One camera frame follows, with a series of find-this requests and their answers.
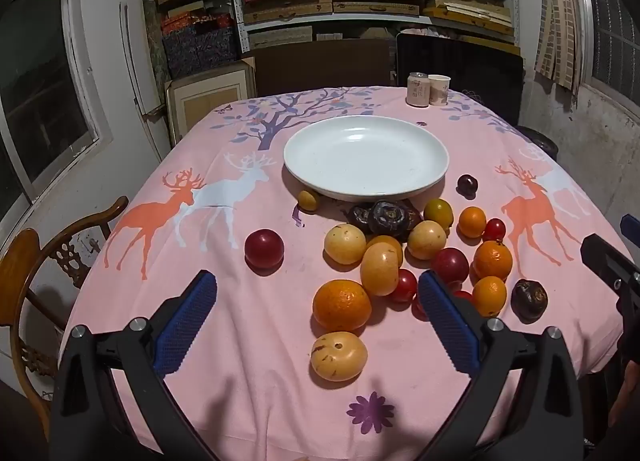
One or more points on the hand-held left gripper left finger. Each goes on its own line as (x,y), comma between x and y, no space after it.
(187,321)

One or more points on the window with metal grid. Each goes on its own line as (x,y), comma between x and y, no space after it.
(610,31)

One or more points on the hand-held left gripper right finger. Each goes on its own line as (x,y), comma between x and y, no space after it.
(450,326)

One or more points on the dark patterned storage boxes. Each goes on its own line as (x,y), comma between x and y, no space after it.
(200,51)

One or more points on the white oval plate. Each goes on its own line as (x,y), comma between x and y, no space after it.
(365,156)

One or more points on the hanging woven strips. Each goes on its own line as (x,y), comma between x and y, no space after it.
(555,16)

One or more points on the black board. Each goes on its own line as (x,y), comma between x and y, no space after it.
(475,71)

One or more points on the dark round stool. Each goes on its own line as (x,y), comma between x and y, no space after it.
(540,141)

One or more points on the small yellow tomato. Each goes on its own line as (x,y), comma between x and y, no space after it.
(308,200)

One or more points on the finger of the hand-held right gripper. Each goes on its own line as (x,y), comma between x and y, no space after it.
(607,261)
(631,226)

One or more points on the small mandarin orange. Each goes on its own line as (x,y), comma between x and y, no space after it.
(472,222)

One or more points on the wooden chair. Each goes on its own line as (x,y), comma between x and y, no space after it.
(15,261)

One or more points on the large orange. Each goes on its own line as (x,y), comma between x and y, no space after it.
(342,305)

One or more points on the beige framed panel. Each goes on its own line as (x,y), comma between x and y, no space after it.
(210,101)

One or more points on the red cherry tomato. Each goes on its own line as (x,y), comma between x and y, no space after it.
(404,286)
(494,229)
(464,295)
(417,311)

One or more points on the red plum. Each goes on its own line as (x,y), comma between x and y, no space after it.
(264,248)
(450,265)

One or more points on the person's right hand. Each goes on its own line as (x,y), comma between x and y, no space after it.
(626,391)

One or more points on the dark purple plum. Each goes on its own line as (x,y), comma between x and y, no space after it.
(467,186)

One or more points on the golden orange passion fruit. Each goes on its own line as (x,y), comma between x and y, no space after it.
(392,243)

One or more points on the yellow-green tomato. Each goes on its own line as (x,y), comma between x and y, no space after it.
(438,212)

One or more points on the brown board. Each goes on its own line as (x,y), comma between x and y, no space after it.
(320,68)

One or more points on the spotted yellow passion fruit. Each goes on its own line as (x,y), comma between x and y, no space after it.
(339,356)

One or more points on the paper cup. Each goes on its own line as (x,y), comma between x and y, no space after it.
(440,91)

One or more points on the pink printed tablecloth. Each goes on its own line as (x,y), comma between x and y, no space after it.
(260,321)

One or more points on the large dark water chestnut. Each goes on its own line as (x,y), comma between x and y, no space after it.
(387,215)

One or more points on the white framed window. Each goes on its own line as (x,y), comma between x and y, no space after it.
(40,91)

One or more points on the pink drink can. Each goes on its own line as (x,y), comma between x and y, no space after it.
(417,91)

